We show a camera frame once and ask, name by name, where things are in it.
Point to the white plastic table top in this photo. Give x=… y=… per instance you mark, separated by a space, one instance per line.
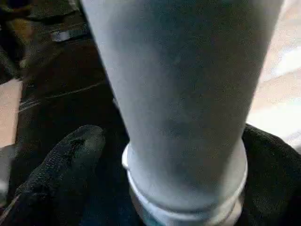
x=282 y=84

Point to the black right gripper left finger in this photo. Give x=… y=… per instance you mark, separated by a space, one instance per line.
x=51 y=183

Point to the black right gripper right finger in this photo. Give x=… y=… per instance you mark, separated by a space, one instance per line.
x=277 y=188

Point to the white plastic table leg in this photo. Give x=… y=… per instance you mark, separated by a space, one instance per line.
x=183 y=94

